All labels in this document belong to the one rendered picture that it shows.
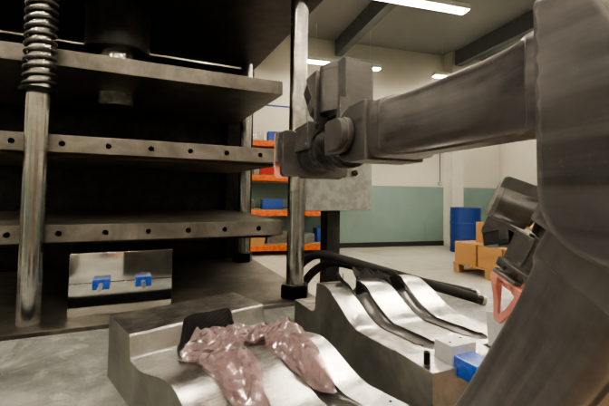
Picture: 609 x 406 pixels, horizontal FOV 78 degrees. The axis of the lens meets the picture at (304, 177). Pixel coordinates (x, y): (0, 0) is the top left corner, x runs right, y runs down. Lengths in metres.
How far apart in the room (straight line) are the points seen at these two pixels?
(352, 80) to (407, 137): 0.14
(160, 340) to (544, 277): 0.61
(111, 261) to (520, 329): 1.11
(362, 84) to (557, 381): 0.32
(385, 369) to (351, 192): 0.91
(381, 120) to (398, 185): 8.01
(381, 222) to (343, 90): 7.77
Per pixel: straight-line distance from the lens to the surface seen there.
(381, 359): 0.72
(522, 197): 0.68
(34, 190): 1.20
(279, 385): 0.59
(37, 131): 1.21
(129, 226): 1.23
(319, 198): 1.43
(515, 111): 0.24
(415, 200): 8.56
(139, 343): 0.71
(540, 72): 0.21
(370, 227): 8.07
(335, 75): 0.46
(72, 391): 0.82
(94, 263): 1.23
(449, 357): 0.65
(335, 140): 0.38
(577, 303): 0.22
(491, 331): 0.74
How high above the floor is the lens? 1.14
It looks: 2 degrees up
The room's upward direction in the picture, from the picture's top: 1 degrees clockwise
